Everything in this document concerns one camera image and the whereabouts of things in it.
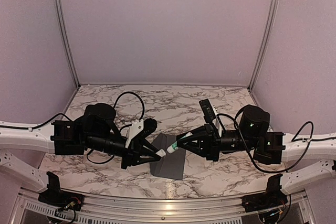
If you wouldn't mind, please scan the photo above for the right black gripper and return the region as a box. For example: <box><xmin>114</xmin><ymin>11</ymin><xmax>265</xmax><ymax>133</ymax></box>
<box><xmin>177</xmin><ymin>123</ymin><xmax>258</xmax><ymax>163</ymax></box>

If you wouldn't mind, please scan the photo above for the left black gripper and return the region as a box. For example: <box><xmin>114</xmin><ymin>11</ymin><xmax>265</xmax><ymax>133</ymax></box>
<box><xmin>85</xmin><ymin>133</ymin><xmax>162</xmax><ymax>170</ymax></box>

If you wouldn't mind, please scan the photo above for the white glue stick cap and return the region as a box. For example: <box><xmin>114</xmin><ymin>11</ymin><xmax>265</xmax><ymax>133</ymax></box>
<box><xmin>156</xmin><ymin>149</ymin><xmax>166</xmax><ymax>157</ymax></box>

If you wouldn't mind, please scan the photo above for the green white glue stick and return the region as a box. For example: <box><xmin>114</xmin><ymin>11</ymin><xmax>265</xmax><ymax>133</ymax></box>
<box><xmin>166</xmin><ymin>132</ymin><xmax>192</xmax><ymax>154</ymax></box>

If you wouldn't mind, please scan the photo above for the dark grey envelope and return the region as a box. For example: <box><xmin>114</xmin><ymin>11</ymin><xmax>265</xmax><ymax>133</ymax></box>
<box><xmin>150</xmin><ymin>133</ymin><xmax>186</xmax><ymax>180</ymax></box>

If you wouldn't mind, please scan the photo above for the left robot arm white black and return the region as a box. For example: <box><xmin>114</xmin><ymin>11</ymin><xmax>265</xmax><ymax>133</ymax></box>
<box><xmin>1</xmin><ymin>103</ymin><xmax>165</xmax><ymax>211</ymax></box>

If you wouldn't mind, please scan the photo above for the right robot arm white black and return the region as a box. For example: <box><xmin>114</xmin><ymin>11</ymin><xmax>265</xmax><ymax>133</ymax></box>
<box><xmin>167</xmin><ymin>100</ymin><xmax>335</xmax><ymax>212</ymax></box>

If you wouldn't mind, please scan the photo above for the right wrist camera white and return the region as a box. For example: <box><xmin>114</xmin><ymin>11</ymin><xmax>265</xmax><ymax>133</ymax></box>
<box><xmin>199</xmin><ymin>99</ymin><xmax>222</xmax><ymax>137</ymax></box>

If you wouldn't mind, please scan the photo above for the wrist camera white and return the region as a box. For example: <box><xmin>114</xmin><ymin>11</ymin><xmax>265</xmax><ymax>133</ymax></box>
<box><xmin>125</xmin><ymin>118</ymin><xmax>158</xmax><ymax>148</ymax></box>
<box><xmin>199</xmin><ymin>99</ymin><xmax>222</xmax><ymax>137</ymax></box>

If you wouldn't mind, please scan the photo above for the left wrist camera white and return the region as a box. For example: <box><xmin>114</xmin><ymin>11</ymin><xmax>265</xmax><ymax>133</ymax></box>
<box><xmin>125</xmin><ymin>118</ymin><xmax>158</xmax><ymax>148</ymax></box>

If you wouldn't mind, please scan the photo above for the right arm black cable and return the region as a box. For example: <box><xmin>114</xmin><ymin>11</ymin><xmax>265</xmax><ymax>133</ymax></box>
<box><xmin>216</xmin><ymin>108</ymin><xmax>336</xmax><ymax>174</ymax></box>

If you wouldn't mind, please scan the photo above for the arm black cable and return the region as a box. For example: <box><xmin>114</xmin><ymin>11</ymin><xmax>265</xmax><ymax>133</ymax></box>
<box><xmin>0</xmin><ymin>91</ymin><xmax>145</xmax><ymax>164</ymax></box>
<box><xmin>216</xmin><ymin>108</ymin><xmax>336</xmax><ymax>174</ymax></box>

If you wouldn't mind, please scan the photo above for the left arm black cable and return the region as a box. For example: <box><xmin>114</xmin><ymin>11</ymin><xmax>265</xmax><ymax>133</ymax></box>
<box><xmin>0</xmin><ymin>91</ymin><xmax>145</xmax><ymax>164</ymax></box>

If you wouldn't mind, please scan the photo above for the front aluminium rail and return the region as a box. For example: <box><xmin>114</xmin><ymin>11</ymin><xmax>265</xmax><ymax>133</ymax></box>
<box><xmin>9</xmin><ymin>188</ymin><xmax>316</xmax><ymax>223</ymax></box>

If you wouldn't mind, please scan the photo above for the right aluminium frame post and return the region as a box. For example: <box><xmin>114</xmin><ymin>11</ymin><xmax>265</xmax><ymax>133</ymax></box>
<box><xmin>248</xmin><ymin>0</ymin><xmax>279</xmax><ymax>92</ymax></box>

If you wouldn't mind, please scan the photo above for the aluminium frame post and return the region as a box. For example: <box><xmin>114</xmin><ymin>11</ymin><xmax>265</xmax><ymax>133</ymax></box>
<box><xmin>54</xmin><ymin>0</ymin><xmax>81</xmax><ymax>90</ymax></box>
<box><xmin>248</xmin><ymin>0</ymin><xmax>279</xmax><ymax>92</ymax></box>

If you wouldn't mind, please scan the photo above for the left aluminium frame post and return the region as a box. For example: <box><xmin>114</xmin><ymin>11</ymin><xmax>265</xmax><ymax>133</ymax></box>
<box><xmin>54</xmin><ymin>0</ymin><xmax>81</xmax><ymax>90</ymax></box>

